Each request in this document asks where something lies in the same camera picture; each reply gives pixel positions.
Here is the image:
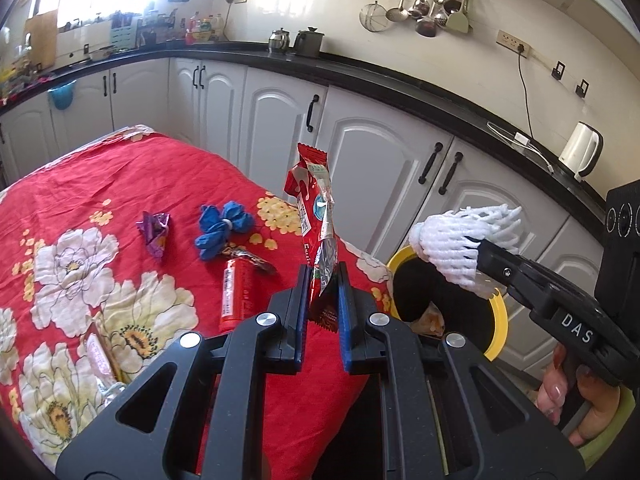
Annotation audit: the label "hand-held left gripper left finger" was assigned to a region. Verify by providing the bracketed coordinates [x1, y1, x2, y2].
[55, 262, 311, 480]

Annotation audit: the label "yellow-rimmed black bin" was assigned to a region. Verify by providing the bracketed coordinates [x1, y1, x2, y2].
[386, 244, 509, 363]

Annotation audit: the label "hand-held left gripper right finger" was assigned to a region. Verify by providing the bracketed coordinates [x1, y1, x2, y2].
[337, 262, 586, 480]

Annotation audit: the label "white lower cabinets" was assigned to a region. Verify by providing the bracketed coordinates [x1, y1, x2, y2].
[0, 55, 621, 381]

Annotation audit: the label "wooden cutting board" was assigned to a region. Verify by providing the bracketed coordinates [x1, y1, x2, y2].
[23, 9, 59, 69]

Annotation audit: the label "person's right hand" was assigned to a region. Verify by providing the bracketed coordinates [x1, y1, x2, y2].
[539, 345, 623, 449]

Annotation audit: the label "black power cable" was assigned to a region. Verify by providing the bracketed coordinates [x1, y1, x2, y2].
[517, 49, 535, 141]

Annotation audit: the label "dark lidded pot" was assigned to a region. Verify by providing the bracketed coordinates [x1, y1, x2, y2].
[292, 26, 325, 57]

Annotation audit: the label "row of condiment bottles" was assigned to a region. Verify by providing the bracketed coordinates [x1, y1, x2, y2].
[184, 12, 226, 46]

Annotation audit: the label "clear plastic scrap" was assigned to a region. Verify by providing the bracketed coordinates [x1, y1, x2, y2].
[97, 382, 131, 409]

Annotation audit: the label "pale spatula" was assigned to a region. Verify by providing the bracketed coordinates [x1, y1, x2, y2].
[446, 0, 471, 35]

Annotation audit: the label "white foam fruit net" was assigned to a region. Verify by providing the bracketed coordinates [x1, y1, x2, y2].
[409, 203, 524, 297]

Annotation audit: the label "white charger with cable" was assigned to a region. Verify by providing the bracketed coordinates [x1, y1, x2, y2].
[487, 121, 556, 175]

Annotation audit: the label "pink packet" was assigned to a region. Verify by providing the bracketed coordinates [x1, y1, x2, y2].
[82, 332, 117, 386]

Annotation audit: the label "person's right forearm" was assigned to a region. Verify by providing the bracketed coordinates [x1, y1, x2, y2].
[580, 384, 640, 469]

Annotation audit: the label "steel teapot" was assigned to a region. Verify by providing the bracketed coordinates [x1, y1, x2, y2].
[268, 27, 291, 55]

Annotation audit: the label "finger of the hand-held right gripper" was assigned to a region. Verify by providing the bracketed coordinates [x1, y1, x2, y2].
[476, 239, 567, 317]

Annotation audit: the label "white electric kettle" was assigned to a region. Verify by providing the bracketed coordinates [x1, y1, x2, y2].
[558, 120, 604, 184]

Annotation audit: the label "beige power strip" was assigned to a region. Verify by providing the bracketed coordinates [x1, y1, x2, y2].
[497, 29, 533, 56]

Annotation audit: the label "blue glove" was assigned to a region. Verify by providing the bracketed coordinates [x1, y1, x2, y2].
[193, 201, 256, 261]

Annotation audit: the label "purple snack wrapper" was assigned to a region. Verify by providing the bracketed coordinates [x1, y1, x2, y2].
[137, 211, 171, 261]

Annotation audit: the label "red snack wrapper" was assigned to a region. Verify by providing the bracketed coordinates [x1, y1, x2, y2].
[284, 142, 342, 334]

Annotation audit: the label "orange-red snack packet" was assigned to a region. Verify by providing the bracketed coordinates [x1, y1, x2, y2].
[218, 258, 256, 334]

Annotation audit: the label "red floral blanket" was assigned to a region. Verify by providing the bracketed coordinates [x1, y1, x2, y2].
[0, 124, 396, 466]

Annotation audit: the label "wooden stick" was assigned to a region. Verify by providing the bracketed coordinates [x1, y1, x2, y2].
[92, 312, 126, 384]

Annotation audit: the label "large dark ladle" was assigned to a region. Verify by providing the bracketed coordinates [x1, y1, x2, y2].
[414, 0, 441, 39]

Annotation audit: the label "teal countertop rack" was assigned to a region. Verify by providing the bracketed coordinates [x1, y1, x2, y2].
[109, 24, 139, 51]

